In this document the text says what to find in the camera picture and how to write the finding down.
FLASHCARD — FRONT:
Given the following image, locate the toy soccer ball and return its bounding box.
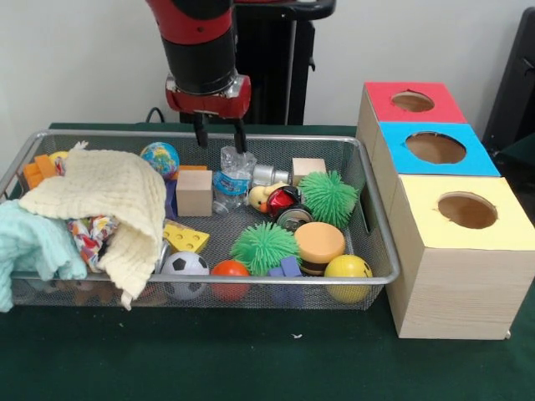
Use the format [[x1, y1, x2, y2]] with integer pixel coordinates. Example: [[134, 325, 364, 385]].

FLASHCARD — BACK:
[[160, 251, 210, 301]]

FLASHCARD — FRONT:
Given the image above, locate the silver mesh bin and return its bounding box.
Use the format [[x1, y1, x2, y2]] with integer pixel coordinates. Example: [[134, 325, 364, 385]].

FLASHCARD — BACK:
[[0, 129, 401, 311]]

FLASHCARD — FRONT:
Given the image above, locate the yellow smiley ball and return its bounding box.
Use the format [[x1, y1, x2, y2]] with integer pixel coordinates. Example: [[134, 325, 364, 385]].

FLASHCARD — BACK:
[[324, 254, 374, 302]]

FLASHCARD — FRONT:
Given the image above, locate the wooden box with three holes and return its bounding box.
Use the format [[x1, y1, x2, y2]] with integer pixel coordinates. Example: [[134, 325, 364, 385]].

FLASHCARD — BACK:
[[356, 81, 535, 340]]

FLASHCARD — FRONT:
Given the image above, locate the cream knitted cloth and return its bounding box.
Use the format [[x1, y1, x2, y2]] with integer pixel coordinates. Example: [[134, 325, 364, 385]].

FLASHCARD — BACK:
[[18, 148, 168, 311]]

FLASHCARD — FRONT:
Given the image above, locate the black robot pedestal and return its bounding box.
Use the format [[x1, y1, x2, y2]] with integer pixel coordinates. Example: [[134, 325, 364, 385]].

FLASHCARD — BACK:
[[179, 0, 338, 125]]

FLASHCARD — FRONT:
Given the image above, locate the plain wooden cube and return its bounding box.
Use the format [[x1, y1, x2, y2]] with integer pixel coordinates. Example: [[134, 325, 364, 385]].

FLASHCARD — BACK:
[[175, 169, 214, 217]]

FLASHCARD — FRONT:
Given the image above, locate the large green spiky ball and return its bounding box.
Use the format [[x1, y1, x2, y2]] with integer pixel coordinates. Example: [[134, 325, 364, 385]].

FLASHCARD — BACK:
[[298, 170, 359, 229]]

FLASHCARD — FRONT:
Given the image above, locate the black stand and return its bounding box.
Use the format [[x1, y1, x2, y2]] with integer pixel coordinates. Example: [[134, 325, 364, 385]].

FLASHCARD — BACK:
[[482, 6, 535, 145]]

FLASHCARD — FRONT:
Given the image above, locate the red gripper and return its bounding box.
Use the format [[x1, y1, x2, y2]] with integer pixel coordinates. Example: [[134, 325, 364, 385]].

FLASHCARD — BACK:
[[165, 78, 252, 155]]

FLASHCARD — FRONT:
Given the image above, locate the plain orange ball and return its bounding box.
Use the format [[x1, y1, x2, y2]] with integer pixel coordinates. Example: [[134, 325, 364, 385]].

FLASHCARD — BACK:
[[210, 260, 252, 302]]

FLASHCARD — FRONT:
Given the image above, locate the toy burger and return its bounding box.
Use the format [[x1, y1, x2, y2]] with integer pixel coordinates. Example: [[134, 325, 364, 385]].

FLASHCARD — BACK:
[[293, 221, 347, 277]]

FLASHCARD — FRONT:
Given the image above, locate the dark green table cloth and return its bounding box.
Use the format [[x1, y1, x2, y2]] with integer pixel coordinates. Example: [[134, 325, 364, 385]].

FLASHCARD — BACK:
[[492, 132, 535, 201], [0, 122, 535, 401]]

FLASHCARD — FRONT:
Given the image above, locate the blue globe ball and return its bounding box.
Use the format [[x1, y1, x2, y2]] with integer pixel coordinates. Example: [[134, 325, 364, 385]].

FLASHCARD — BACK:
[[140, 141, 181, 180]]

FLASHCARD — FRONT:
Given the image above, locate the crushed clear plastic bottle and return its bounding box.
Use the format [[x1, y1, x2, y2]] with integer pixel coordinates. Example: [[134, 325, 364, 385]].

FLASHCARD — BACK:
[[211, 145, 257, 216]]

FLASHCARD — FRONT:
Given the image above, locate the green stringy puffer ball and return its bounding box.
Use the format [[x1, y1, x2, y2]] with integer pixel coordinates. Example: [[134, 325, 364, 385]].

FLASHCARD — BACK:
[[229, 221, 302, 277]]

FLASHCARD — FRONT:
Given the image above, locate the mint knitted cloth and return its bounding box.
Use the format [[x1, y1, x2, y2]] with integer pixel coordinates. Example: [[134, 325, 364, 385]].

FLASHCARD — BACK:
[[0, 199, 88, 313]]

